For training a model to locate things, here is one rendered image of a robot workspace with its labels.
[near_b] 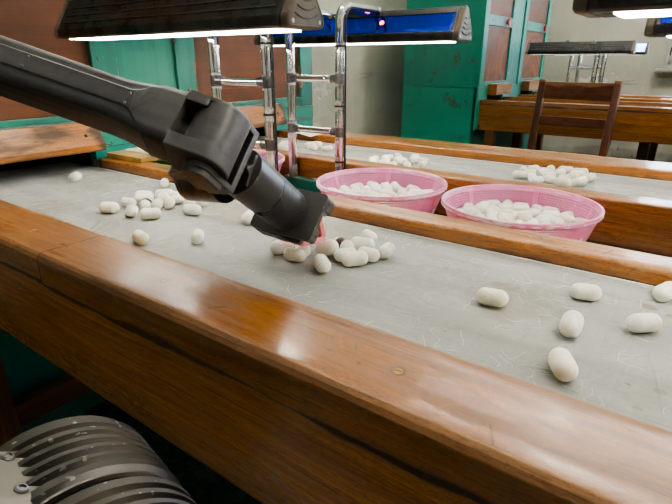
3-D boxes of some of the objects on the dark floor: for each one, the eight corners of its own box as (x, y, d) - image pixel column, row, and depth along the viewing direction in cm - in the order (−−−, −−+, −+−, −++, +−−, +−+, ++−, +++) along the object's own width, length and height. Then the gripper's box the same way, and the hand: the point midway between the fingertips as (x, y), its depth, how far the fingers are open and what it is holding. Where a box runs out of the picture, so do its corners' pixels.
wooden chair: (486, 251, 280) (505, 80, 248) (517, 232, 310) (538, 78, 278) (566, 271, 253) (600, 83, 220) (592, 249, 283) (626, 80, 250)
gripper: (222, 208, 62) (286, 252, 75) (285, 224, 57) (342, 269, 69) (245, 160, 63) (304, 212, 76) (308, 172, 58) (360, 225, 71)
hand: (320, 237), depth 72 cm, fingers closed
